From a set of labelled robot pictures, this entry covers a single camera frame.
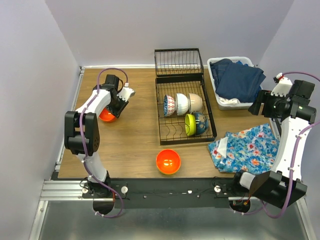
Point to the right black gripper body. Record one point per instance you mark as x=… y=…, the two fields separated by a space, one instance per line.
x=272 y=104

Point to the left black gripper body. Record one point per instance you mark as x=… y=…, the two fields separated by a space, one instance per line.
x=116 y=106

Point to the blue patterned bowl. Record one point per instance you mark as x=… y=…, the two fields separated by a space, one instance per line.
x=169 y=105

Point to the dark floral bowl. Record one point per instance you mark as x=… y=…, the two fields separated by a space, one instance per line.
x=201 y=122

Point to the white bowl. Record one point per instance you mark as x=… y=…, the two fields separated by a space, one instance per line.
x=195 y=102
x=181 y=104

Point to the lime green bowl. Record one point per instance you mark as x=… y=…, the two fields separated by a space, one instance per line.
x=190 y=124

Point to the black wire dish rack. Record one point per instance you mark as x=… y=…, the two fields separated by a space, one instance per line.
x=181 y=70

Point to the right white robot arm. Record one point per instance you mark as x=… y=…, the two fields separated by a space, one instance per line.
x=282 y=185

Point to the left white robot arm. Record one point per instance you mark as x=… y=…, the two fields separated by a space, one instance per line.
x=81 y=130

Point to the orange bowl far left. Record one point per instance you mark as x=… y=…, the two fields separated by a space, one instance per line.
x=107 y=116

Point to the orange bowl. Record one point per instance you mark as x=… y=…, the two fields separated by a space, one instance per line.
x=168 y=161
x=107 y=116

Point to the white cloth in basket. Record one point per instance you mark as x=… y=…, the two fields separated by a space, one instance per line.
x=232 y=101

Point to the dark blue jeans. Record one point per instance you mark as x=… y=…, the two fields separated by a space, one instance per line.
x=236 y=81

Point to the blue floral cloth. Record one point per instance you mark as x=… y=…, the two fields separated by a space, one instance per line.
x=252 y=150

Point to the white plastic laundry basket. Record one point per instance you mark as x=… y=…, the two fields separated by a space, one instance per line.
x=236 y=59

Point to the orange bowl centre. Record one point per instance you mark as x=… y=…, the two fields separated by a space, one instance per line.
x=168 y=161

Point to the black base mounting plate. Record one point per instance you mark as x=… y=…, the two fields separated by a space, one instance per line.
x=177 y=202

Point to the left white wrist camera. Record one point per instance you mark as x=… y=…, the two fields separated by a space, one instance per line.
x=126 y=93

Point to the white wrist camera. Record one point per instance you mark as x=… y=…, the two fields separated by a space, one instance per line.
x=283 y=85
x=126 y=93

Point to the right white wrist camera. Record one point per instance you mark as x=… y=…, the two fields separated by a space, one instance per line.
x=283 y=85

